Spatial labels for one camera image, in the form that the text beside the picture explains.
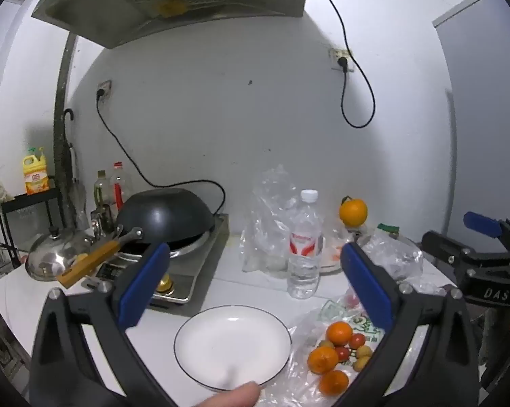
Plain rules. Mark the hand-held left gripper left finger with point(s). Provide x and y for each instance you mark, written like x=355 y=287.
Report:
x=144 y=284

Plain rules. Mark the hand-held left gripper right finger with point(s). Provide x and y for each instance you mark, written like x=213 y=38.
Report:
x=367 y=288

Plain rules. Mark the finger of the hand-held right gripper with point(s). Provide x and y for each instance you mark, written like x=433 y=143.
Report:
x=481 y=222
x=445 y=249

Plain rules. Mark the red cherry tomato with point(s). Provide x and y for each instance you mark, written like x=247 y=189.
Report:
x=342 y=353
x=351 y=300
x=357 y=341

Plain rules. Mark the mandarin orange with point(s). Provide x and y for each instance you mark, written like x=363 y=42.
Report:
x=322 y=359
x=339 y=333
x=333 y=382

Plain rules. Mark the yellow-green lemon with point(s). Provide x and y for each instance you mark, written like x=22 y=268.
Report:
x=364 y=351

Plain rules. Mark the yellow longan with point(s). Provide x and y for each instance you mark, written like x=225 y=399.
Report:
x=361 y=363
x=326 y=344

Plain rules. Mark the white plate with black rim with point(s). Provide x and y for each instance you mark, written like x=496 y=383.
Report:
x=229 y=339

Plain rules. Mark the plastic bag with green print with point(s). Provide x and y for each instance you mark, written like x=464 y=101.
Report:
x=297 y=369

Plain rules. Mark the person's left hand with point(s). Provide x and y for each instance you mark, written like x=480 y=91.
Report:
x=233 y=396

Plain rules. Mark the gold round cap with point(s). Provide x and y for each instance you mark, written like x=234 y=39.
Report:
x=166 y=283

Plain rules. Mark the crumpled clear plastic bag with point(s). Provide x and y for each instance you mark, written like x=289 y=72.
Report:
x=390 y=254

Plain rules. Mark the steel induction cooker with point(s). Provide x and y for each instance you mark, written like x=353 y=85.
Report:
x=195 y=267

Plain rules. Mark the green sponge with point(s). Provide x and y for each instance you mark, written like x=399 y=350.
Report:
x=388 y=227

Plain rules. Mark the clear plastic water bottle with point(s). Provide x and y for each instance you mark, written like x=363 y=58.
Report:
x=304 y=271

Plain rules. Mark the large orange with leaf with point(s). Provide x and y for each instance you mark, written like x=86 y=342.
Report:
x=353 y=213

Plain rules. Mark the steel pot lid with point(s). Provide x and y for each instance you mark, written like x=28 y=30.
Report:
x=51 y=258

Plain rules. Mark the clear bottle with red cap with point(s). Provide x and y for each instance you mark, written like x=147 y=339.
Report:
x=119 y=186

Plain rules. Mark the dark oil bottle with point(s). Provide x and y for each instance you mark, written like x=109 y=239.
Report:
x=101 y=190

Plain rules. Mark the black folded umbrella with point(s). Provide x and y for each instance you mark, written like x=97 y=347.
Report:
x=73 y=165

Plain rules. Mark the black metal rack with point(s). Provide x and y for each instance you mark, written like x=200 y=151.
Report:
x=30 y=199

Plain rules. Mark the yellow detergent bottle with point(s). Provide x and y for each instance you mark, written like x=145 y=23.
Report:
x=36 y=178

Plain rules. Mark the grey vertical pipe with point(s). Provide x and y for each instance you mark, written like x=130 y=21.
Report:
x=62 y=135

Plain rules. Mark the steel range hood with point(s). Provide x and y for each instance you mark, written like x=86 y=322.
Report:
x=110 y=17

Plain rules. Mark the grimy wall outlet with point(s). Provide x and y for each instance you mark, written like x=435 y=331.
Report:
x=106 y=84

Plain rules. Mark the white wall outlet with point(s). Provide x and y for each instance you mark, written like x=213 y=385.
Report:
x=334 y=55

